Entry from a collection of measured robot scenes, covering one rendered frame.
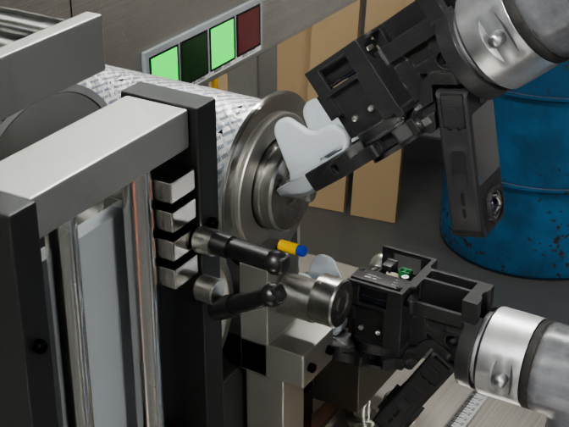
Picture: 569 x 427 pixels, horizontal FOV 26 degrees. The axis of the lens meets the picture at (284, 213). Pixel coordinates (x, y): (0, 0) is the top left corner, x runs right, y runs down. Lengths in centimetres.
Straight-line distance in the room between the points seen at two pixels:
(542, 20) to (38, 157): 35
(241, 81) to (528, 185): 148
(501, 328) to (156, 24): 59
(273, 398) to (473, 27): 38
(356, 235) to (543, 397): 261
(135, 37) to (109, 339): 73
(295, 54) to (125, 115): 311
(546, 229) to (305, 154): 246
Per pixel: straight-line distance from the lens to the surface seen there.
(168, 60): 142
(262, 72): 195
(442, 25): 83
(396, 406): 110
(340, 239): 357
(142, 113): 63
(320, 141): 91
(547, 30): 79
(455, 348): 104
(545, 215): 333
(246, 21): 155
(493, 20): 81
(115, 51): 135
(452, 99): 85
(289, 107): 100
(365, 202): 368
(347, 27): 359
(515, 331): 101
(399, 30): 87
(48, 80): 70
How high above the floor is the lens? 168
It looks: 27 degrees down
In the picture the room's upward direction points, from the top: straight up
